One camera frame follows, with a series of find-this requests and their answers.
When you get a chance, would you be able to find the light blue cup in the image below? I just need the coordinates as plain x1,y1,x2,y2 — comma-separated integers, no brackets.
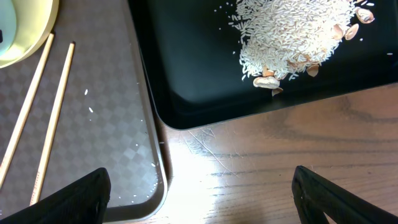
0,0,17,55

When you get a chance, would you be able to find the wooden chopstick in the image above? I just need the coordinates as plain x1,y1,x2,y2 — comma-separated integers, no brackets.
29,42,75,206
1,33,55,187

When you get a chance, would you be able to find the pile of rice waste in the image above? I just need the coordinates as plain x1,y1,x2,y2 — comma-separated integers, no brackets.
214,0,394,97

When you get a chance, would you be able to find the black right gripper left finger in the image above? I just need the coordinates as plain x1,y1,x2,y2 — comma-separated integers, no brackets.
1,167,111,224

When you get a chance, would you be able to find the dark brown serving tray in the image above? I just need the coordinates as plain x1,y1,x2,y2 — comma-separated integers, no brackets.
1,0,167,222

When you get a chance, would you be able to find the black waste tray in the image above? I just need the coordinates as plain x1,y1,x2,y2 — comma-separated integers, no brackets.
129,1,397,129

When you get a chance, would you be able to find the yellow plate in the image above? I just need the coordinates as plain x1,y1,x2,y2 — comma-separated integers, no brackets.
1,0,60,68

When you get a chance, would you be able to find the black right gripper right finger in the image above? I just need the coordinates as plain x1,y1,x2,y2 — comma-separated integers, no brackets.
292,166,397,223

